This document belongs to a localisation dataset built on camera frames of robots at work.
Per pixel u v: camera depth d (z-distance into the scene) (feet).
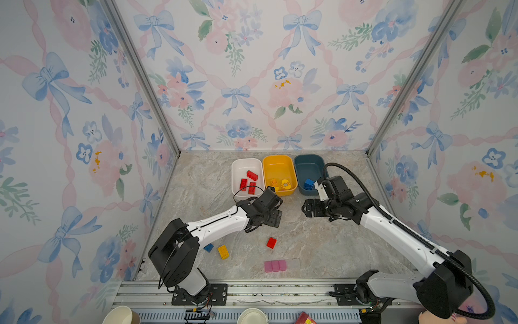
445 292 1.39
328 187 2.09
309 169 3.64
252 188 3.33
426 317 2.73
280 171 3.63
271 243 2.82
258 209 2.12
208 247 2.74
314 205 2.31
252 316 2.39
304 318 2.18
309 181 3.38
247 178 3.50
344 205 1.92
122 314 2.10
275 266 2.64
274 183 3.35
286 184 3.33
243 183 3.39
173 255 1.42
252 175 3.50
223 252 2.75
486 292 1.20
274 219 2.46
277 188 3.32
